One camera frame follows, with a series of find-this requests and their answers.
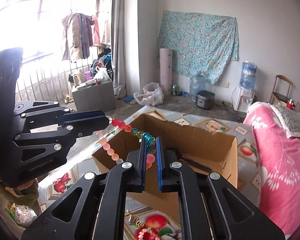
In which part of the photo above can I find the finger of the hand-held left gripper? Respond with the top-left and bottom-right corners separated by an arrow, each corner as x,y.
11,119 -> 110,165
13,100 -> 108,131

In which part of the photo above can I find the crumpled plastic bag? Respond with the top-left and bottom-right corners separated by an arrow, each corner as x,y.
7,203 -> 38,228

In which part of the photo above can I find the brown cardboard box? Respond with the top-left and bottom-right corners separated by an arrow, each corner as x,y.
92,113 -> 238,215

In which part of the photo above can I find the grey rice cooker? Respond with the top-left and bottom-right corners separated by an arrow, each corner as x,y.
195,90 -> 215,110

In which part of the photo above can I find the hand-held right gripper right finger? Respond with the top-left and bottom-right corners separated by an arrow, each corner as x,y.
156,137 -> 287,240

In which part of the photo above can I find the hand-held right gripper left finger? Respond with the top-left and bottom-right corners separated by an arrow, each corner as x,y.
20,137 -> 147,240

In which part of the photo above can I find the row of hanging coats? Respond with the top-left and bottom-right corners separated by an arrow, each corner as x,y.
61,12 -> 100,62

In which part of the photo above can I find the grey cabinet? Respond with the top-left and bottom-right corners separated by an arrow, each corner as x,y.
72,80 -> 117,112

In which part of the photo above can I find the pink floral blanket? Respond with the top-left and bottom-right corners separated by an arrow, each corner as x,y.
243,102 -> 300,235

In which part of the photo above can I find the white plastic bag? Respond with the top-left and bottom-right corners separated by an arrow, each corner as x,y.
134,82 -> 164,106

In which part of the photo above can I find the wooden chair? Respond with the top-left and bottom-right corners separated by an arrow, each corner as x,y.
269,75 -> 294,105

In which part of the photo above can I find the pile of clothes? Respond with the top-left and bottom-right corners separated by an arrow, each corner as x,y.
90,50 -> 114,80

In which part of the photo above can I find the white green fluffy blanket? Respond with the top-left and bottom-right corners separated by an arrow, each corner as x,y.
0,175 -> 39,205

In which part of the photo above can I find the pink rolled mat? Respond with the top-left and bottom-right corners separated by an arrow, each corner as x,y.
159,48 -> 173,96

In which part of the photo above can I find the pink bead bracelet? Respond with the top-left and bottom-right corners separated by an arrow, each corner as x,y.
135,226 -> 163,240

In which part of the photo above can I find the clear empty water jug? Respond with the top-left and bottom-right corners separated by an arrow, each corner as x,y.
189,74 -> 207,102

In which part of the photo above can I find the grey curtain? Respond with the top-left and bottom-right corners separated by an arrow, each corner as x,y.
111,0 -> 140,99

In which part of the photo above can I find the black and blue smartwatch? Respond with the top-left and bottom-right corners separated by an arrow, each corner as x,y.
164,146 -> 208,172

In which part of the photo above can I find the teal floral wall cloth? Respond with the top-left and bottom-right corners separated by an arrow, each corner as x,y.
157,10 -> 240,84

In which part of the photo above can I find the grey lace trimmed pillow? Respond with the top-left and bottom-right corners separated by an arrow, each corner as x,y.
270,102 -> 300,140

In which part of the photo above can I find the fruit print tablecloth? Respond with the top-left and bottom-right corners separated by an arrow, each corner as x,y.
37,104 -> 262,240

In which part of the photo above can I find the multicolour bead necklace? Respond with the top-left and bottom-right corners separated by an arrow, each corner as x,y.
96,115 -> 157,170

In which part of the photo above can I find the white water dispenser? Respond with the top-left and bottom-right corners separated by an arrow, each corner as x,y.
232,85 -> 255,113

